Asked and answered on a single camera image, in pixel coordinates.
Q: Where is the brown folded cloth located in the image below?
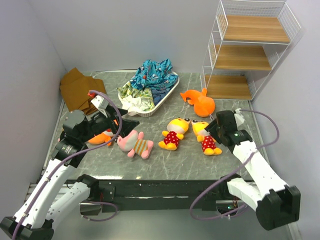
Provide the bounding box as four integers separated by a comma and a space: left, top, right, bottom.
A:
59, 67, 107, 115

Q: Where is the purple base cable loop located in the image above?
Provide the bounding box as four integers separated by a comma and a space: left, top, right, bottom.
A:
80, 201, 119, 223

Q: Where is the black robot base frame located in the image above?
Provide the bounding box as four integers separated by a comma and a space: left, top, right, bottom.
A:
24, 178, 266, 213

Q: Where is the white wire wooden shelf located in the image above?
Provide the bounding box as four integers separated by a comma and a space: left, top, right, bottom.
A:
200, 0, 301, 100

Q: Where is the blue patterned cloth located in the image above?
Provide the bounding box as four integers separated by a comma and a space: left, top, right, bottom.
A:
130, 58, 178, 94

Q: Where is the white plastic laundry basket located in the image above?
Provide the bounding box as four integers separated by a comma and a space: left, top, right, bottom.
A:
117, 70, 181, 118

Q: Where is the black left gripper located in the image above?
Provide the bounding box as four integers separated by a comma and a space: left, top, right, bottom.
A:
79, 104, 139, 143

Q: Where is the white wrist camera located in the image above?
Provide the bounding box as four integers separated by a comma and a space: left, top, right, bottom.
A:
87, 91, 110, 118
234, 108, 245, 127

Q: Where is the pink pig plush striped shirt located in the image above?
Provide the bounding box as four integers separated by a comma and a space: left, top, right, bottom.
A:
116, 130, 154, 159

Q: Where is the orange fox plush toy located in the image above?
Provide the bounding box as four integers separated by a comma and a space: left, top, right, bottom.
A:
88, 129, 114, 145

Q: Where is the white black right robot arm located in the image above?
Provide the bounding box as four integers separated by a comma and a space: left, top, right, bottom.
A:
206, 109, 301, 231

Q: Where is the yellow plush red dotted dress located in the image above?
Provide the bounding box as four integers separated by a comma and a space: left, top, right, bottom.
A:
158, 117, 191, 151

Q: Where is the orange whale plush toy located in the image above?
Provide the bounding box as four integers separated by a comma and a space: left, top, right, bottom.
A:
180, 88, 216, 118

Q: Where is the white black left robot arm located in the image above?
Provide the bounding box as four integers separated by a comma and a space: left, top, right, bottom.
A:
0, 106, 140, 240

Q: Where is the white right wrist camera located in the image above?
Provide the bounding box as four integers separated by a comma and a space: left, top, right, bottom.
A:
234, 108, 245, 127

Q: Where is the green white patterned cloth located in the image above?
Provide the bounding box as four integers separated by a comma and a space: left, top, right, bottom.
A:
117, 81, 155, 116

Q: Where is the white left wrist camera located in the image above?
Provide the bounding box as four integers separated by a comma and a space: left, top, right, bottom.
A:
87, 91, 110, 118

